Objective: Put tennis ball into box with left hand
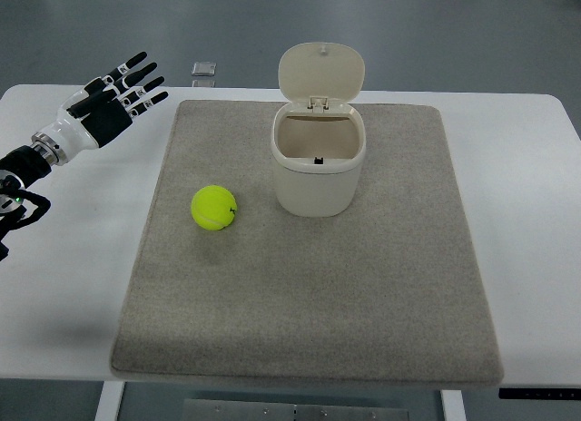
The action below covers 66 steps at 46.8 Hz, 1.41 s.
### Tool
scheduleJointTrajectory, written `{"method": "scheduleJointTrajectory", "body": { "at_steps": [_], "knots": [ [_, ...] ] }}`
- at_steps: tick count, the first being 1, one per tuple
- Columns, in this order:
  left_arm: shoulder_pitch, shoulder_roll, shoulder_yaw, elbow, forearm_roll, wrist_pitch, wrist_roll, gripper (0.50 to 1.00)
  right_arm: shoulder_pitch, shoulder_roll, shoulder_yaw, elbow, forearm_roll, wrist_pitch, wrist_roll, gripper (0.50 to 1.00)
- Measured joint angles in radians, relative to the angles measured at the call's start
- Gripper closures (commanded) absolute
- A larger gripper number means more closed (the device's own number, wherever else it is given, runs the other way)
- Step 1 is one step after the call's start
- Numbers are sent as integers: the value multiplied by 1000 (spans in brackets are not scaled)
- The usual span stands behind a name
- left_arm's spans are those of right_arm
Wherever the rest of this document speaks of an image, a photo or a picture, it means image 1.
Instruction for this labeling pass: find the grey fabric mat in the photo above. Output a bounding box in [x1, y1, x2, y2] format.
[110, 101, 504, 387]

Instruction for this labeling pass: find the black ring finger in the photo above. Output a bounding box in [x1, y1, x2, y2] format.
[121, 76, 164, 103]

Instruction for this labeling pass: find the black desk control panel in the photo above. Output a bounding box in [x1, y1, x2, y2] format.
[498, 387, 581, 401]

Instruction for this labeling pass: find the white right table leg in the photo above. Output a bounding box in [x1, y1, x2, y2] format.
[440, 390, 467, 421]

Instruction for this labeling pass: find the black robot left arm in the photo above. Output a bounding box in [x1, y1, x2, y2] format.
[1, 52, 168, 238]

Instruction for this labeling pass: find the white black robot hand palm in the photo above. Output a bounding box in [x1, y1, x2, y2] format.
[31, 90, 133, 166]

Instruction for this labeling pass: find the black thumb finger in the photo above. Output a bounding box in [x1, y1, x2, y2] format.
[67, 90, 117, 119]

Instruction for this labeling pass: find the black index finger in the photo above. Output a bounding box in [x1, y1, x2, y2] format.
[85, 52, 147, 95]

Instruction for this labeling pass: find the floor socket plate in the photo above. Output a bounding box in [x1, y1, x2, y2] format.
[192, 62, 217, 77]

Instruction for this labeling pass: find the white left table leg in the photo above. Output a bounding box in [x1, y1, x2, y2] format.
[94, 381, 125, 421]

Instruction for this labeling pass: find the white table leg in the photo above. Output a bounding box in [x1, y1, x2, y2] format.
[440, 390, 467, 421]
[94, 381, 125, 421]

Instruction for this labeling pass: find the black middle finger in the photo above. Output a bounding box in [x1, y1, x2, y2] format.
[113, 62, 157, 91]

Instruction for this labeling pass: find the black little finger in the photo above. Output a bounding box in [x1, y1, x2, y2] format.
[127, 91, 169, 120]

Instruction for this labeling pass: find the beige lidded bin box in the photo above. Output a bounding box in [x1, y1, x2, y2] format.
[271, 43, 367, 217]

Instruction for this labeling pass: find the yellow tennis ball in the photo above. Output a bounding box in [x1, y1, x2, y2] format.
[191, 185, 238, 231]

